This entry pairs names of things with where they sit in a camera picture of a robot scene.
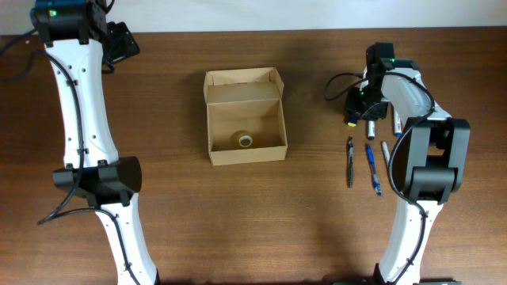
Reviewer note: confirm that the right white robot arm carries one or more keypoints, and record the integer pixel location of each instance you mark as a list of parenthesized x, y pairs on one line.
[(426, 164)]

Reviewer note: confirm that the white marker blue cap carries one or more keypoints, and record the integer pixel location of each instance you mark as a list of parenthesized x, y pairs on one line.
[(397, 124)]

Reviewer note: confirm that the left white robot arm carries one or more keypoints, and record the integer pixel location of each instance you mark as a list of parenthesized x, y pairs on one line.
[(82, 46)]

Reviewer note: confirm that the yellow highlighter marker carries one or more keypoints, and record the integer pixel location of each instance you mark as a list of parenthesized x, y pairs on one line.
[(352, 120)]

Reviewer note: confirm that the white marker black cap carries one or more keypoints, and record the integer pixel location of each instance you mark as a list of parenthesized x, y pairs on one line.
[(371, 130)]

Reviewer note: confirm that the grey black permanent marker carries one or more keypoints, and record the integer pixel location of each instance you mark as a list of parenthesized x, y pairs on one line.
[(386, 152)]

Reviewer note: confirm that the brown cardboard box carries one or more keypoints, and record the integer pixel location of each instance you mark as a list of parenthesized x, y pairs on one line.
[(250, 100)]

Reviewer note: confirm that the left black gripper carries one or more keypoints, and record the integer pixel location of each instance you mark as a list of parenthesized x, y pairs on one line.
[(126, 44)]

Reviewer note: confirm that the yellow transparent tape roll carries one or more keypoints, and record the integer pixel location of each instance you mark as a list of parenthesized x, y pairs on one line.
[(242, 140)]

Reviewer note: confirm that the blue ballpoint pen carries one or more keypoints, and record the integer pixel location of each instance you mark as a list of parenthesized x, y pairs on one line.
[(371, 161)]

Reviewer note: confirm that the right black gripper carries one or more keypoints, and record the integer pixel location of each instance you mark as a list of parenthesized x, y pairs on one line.
[(352, 106)]

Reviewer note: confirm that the black ballpoint pen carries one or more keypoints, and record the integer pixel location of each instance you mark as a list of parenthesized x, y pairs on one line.
[(350, 145)]

